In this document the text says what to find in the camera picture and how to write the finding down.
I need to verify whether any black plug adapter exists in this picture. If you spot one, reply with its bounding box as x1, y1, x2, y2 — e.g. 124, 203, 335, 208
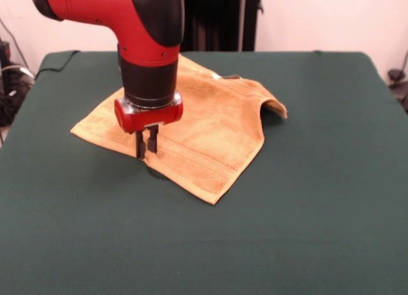
387, 68, 408, 113

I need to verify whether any dark green table cloth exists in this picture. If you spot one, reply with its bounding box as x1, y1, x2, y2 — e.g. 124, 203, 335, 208
0, 50, 408, 295

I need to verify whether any black metal stand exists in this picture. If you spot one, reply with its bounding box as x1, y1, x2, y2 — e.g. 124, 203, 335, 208
181, 0, 265, 53

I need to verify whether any black cable bundle with white cable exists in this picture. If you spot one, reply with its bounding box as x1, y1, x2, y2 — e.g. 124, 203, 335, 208
0, 64, 35, 127

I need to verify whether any tan terry cloth towel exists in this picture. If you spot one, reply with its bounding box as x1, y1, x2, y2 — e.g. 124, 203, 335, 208
69, 54, 288, 206

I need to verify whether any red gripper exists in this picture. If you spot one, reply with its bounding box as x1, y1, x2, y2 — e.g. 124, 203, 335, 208
113, 90, 184, 161

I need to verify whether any black power strip red switch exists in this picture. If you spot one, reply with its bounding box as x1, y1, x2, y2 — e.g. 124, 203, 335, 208
0, 40, 13, 68

